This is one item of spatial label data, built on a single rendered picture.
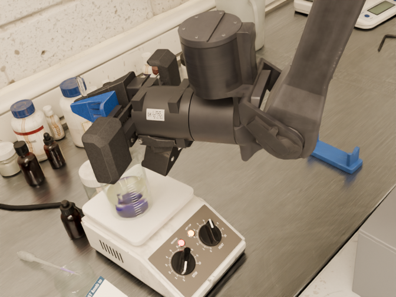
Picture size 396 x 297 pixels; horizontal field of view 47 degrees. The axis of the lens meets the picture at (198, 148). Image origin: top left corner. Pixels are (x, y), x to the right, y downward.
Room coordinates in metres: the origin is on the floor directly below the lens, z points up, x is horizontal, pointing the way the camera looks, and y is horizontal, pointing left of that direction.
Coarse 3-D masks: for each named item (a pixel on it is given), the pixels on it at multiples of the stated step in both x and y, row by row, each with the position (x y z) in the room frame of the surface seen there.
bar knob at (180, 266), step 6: (180, 252) 0.39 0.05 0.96; (186, 252) 0.38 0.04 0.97; (174, 258) 0.38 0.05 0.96; (180, 258) 0.38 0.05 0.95; (186, 258) 0.38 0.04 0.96; (192, 258) 0.39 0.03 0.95; (174, 264) 0.38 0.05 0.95; (180, 264) 0.37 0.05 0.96; (186, 264) 0.37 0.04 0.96; (192, 264) 0.38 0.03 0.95; (174, 270) 0.37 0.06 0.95; (180, 270) 0.37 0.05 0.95; (186, 270) 0.36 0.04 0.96; (192, 270) 0.37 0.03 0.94
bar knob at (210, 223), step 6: (210, 222) 0.42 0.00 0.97; (204, 228) 0.43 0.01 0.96; (210, 228) 0.42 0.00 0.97; (216, 228) 0.43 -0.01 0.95; (204, 234) 0.42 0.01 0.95; (210, 234) 0.41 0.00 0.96; (216, 234) 0.41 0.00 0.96; (204, 240) 0.41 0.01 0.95; (210, 240) 0.41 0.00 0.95; (216, 240) 0.40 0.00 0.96
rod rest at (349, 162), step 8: (320, 144) 0.62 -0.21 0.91; (328, 144) 0.62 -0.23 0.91; (312, 152) 0.61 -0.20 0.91; (320, 152) 0.60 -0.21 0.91; (328, 152) 0.60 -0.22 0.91; (336, 152) 0.59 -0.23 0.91; (344, 152) 0.59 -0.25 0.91; (352, 152) 0.56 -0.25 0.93; (328, 160) 0.58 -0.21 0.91; (336, 160) 0.57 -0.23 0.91; (344, 160) 0.57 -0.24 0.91; (352, 160) 0.55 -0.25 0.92; (360, 160) 0.56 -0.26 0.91; (344, 168) 0.55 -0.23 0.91; (352, 168) 0.55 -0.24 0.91
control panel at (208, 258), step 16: (208, 208) 0.46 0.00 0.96; (192, 224) 0.43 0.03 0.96; (224, 224) 0.44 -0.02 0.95; (176, 240) 0.41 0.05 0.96; (192, 240) 0.41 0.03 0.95; (224, 240) 0.42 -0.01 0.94; (240, 240) 0.42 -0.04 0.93; (160, 256) 0.39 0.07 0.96; (208, 256) 0.39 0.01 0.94; (224, 256) 0.39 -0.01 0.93; (160, 272) 0.37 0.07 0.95; (192, 272) 0.37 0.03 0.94; (208, 272) 0.37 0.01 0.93; (176, 288) 0.35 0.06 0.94; (192, 288) 0.35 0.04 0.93
